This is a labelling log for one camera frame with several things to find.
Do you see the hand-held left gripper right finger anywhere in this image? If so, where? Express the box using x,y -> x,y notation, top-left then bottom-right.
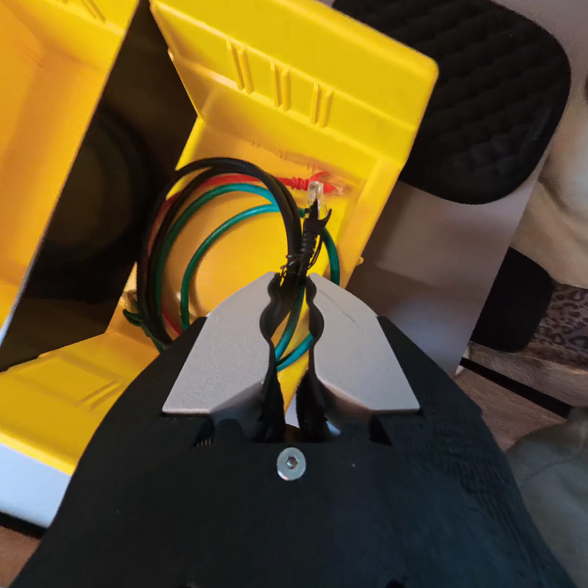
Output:
295,273 -> 420,443

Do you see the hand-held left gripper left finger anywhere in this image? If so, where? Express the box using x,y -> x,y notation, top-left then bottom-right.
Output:
162,271 -> 288,443

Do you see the green ethernet cable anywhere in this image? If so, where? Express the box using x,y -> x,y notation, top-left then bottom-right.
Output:
123,184 -> 341,373

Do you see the black ethernet cable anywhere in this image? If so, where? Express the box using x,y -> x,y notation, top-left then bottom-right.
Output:
137,157 -> 332,345

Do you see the yellow plastic storage bin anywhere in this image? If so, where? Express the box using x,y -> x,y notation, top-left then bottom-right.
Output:
0,0 -> 439,476
0,0 -> 141,327

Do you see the leopard print cloth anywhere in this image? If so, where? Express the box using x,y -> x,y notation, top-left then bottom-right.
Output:
533,282 -> 588,368

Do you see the person's beige clothing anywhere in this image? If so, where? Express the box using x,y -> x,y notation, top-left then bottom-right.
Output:
505,78 -> 588,588

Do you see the black quilted cushion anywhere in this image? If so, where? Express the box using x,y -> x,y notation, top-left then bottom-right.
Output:
332,0 -> 571,205

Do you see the red ethernet cable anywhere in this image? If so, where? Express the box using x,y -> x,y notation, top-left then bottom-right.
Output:
147,171 -> 345,336

